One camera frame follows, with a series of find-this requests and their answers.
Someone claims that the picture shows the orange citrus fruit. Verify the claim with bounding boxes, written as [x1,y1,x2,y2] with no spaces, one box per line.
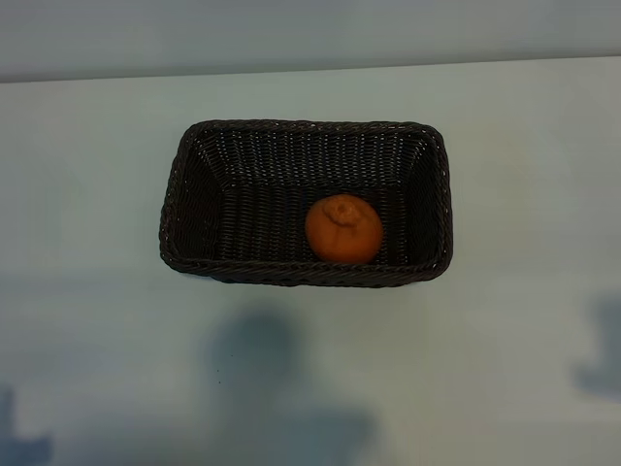
[304,192,385,265]

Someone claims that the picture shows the dark brown woven basket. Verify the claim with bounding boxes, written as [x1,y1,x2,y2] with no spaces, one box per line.
[157,118,455,288]

